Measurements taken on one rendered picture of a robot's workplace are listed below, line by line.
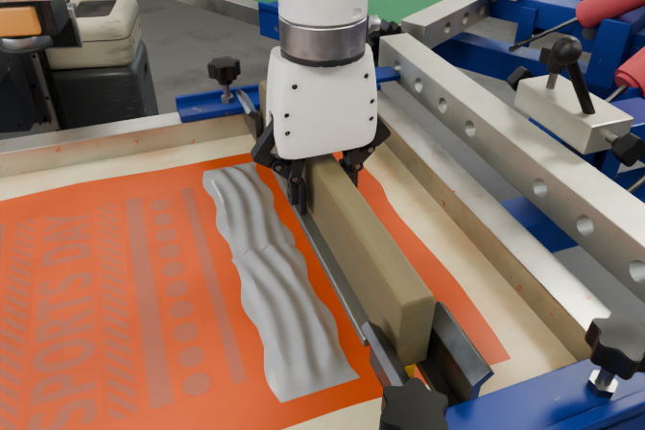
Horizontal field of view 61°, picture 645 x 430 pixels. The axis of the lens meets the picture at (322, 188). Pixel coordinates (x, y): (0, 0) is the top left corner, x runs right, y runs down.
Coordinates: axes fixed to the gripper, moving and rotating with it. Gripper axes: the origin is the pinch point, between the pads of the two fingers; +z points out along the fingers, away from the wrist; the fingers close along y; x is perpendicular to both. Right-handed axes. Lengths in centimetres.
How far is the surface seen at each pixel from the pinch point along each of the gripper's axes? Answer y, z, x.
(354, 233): 1.3, -3.3, 11.5
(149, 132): 15.7, 4.0, -25.4
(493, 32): -227, 102, -271
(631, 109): -40.6, -1.8, -0.3
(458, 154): -118, 102, -139
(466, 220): -15.3, 4.9, 4.7
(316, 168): 1.1, -3.5, 1.2
